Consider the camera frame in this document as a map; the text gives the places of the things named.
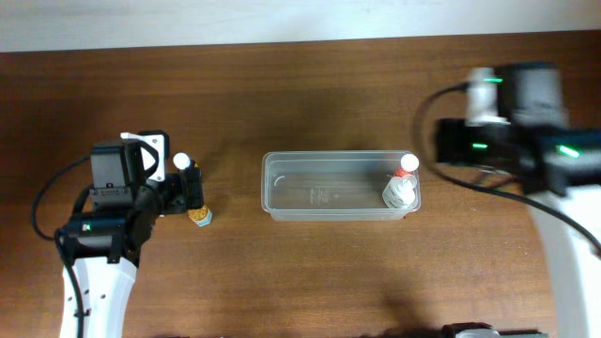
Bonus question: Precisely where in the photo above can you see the clear plastic container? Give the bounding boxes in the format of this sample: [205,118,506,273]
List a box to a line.
[261,150,421,222]

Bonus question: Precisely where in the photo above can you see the black bottle white cap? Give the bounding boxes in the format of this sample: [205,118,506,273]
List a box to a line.
[173,152,202,186]

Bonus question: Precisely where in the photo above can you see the gold lid small jar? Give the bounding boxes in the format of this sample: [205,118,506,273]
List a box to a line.
[187,206,212,227]

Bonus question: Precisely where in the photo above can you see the orange tube white cap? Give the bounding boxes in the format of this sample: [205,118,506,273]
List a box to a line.
[393,153,420,177]

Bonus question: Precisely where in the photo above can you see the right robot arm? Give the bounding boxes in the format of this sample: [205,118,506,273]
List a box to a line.
[435,62,600,337]

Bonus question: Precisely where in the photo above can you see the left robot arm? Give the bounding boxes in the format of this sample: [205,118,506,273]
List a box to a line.
[54,139,205,337]

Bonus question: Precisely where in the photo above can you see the white squeeze bottle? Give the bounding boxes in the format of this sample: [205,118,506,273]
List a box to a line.
[382,175,417,208]

